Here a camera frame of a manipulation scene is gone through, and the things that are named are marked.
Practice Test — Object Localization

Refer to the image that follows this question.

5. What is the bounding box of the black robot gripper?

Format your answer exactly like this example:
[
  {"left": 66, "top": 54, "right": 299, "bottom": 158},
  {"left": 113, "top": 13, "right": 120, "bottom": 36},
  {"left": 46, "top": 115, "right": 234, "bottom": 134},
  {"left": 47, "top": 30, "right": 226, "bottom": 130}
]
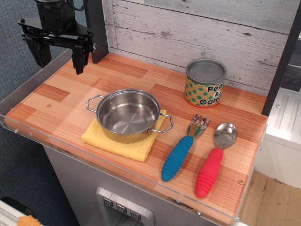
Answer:
[{"left": 18, "top": 0, "right": 94, "bottom": 75}]

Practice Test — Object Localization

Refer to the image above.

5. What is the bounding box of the dark right vertical post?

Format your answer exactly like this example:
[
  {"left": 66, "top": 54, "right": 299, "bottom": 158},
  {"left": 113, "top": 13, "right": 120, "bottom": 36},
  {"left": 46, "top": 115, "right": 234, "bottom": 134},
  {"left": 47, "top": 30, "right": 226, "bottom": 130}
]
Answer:
[{"left": 261, "top": 3, "right": 301, "bottom": 116}]

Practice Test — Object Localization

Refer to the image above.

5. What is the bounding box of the blue handled metal fork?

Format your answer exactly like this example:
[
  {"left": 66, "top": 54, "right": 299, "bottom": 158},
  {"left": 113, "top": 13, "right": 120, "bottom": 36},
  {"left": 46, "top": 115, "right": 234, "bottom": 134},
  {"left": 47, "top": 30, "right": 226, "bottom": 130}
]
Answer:
[{"left": 161, "top": 114, "right": 210, "bottom": 182}]

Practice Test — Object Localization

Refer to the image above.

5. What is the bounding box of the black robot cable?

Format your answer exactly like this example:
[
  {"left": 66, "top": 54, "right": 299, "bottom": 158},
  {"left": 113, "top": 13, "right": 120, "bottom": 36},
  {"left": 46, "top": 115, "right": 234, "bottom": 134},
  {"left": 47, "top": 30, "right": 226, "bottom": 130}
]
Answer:
[{"left": 64, "top": 0, "right": 89, "bottom": 12}]

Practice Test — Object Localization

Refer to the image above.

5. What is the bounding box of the peas and carrots can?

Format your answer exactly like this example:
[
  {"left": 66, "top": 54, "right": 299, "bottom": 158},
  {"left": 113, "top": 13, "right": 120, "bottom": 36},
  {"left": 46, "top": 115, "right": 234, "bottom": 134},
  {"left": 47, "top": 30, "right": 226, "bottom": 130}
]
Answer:
[{"left": 184, "top": 59, "right": 227, "bottom": 108}]

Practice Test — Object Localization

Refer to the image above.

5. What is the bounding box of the red handled metal spoon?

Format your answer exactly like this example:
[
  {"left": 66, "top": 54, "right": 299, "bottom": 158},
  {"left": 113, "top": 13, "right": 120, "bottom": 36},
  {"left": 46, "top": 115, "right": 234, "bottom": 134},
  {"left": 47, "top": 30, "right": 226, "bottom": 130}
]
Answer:
[{"left": 195, "top": 122, "right": 237, "bottom": 198}]

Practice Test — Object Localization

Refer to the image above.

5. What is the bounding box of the stainless steel pot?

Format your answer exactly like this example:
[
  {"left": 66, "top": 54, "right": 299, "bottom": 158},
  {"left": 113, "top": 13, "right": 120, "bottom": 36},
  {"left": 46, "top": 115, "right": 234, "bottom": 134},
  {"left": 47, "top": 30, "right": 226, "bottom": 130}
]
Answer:
[{"left": 87, "top": 89, "right": 174, "bottom": 143}]

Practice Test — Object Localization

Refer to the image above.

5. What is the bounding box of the orange object at corner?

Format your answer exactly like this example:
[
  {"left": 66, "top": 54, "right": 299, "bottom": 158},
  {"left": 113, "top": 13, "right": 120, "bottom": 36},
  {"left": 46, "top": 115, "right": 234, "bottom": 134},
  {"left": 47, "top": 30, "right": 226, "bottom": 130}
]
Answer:
[{"left": 17, "top": 215, "right": 41, "bottom": 226}]

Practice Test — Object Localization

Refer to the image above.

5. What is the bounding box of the dark vertical post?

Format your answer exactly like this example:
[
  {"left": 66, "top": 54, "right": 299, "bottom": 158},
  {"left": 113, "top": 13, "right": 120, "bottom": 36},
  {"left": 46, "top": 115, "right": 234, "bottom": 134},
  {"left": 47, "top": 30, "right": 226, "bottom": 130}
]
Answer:
[
  {"left": 261, "top": 3, "right": 301, "bottom": 116},
  {"left": 85, "top": 0, "right": 109, "bottom": 64}
]

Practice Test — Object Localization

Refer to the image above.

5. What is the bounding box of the yellow cloth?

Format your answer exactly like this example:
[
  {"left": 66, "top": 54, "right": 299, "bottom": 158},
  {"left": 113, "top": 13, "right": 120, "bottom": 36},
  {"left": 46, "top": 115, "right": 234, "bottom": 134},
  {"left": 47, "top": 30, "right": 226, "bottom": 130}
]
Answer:
[{"left": 81, "top": 119, "right": 157, "bottom": 162}]

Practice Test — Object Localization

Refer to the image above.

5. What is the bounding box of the dark left vertical post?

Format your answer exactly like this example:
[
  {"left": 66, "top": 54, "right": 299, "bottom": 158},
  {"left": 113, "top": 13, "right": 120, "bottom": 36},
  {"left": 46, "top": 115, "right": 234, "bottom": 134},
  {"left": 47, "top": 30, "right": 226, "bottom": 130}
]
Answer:
[{"left": 85, "top": 0, "right": 109, "bottom": 64}]

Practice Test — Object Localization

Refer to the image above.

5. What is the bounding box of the grey cabinet with dispenser panel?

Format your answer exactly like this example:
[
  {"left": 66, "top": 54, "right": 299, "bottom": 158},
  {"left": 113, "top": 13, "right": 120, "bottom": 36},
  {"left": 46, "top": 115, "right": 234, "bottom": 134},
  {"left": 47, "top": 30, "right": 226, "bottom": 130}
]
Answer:
[{"left": 44, "top": 146, "right": 214, "bottom": 226}]

